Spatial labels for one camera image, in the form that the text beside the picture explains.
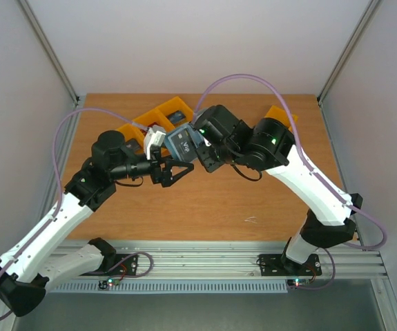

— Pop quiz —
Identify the dark blue VIP card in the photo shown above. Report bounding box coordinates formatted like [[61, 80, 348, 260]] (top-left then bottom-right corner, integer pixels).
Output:
[[165, 128, 204, 162]]

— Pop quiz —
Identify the grey credit card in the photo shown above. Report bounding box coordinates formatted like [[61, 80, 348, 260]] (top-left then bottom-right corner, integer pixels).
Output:
[[125, 138, 142, 153]]

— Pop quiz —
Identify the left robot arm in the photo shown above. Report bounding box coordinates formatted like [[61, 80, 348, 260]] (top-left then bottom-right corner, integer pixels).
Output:
[[0, 130, 194, 317]]

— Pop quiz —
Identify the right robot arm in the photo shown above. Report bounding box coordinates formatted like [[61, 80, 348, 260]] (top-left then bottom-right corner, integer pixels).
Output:
[[192, 105, 362, 274]]

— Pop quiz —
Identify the red credit card in bin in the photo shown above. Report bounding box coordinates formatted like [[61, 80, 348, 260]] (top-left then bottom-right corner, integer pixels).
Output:
[[147, 122, 159, 128]]

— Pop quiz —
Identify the blue credit card in bin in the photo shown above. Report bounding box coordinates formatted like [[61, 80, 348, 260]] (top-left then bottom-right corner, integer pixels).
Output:
[[166, 110, 186, 125]]

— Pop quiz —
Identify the yellow three-compartment bin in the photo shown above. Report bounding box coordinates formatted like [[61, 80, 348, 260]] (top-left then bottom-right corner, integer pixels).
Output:
[[116, 97, 193, 154]]

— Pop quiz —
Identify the small yellow bin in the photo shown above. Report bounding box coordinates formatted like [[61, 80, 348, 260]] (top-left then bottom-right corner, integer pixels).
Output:
[[264, 106, 293, 132]]

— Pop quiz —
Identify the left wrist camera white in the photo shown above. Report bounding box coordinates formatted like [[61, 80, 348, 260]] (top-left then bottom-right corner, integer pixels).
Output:
[[144, 125, 166, 160]]

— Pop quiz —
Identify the aluminium rail frame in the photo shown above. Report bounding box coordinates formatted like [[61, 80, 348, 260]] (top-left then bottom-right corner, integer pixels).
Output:
[[8, 239, 389, 280]]

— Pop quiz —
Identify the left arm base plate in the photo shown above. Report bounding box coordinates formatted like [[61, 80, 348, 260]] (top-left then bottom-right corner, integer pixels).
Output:
[[84, 254, 139, 277]]

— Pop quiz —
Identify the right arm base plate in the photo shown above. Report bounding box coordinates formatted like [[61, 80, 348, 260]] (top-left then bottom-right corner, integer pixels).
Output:
[[256, 254, 322, 277]]

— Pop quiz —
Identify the grey slotted cable duct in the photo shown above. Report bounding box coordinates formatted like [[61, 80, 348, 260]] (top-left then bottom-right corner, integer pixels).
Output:
[[53, 279, 287, 294]]

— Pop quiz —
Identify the left aluminium corner post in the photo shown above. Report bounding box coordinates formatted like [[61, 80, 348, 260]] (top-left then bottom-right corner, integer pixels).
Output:
[[17, 0, 81, 104]]

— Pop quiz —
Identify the aluminium corner post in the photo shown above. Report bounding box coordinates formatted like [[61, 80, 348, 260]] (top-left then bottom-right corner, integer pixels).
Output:
[[316, 0, 383, 104], [17, 0, 81, 104]]

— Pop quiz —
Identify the right aluminium corner post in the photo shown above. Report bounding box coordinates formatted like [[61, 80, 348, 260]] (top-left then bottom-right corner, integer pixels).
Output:
[[316, 0, 383, 104]]

